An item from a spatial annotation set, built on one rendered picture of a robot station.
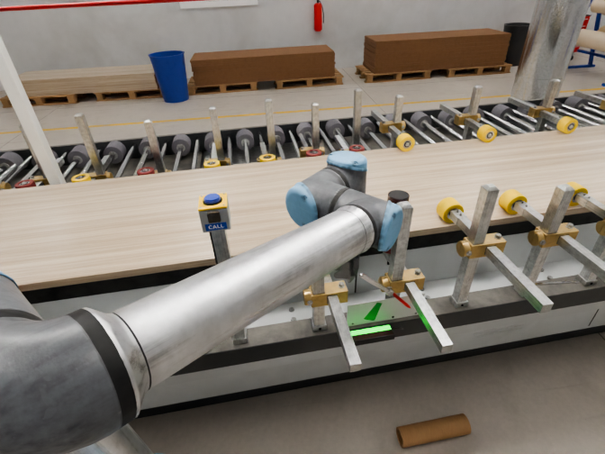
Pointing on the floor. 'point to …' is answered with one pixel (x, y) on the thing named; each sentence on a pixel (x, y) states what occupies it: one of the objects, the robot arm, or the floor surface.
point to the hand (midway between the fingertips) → (350, 277)
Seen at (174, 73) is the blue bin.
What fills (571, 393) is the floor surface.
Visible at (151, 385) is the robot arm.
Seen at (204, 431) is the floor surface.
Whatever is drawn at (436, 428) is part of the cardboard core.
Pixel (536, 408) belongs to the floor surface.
